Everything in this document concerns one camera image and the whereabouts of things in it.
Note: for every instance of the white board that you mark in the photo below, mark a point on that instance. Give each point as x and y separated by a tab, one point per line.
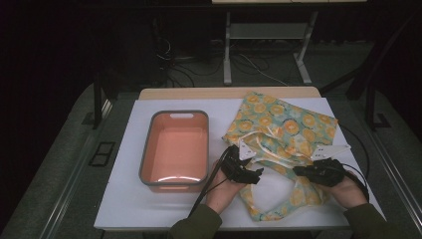
116	199

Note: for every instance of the person's left hand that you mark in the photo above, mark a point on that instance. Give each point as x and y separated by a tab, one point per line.
222	195

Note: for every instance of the person's right hand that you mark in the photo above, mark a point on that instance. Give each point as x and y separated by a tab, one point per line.
348	194

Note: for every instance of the pink basin with grey rim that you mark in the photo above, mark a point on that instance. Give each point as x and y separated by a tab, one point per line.
174	149

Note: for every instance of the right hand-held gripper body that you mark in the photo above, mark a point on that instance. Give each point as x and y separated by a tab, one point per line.
326	171

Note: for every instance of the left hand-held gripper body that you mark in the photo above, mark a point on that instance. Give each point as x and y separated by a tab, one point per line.
240	171

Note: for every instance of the black floor socket plate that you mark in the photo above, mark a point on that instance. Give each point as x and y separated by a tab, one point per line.
102	153

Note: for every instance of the grey metal table frame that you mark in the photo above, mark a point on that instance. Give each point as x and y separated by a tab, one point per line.
265	30

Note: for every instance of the orange slice print cloth bag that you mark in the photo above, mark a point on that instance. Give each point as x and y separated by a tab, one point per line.
282	126

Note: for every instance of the black metal stand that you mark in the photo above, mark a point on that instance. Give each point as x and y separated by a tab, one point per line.
370	109

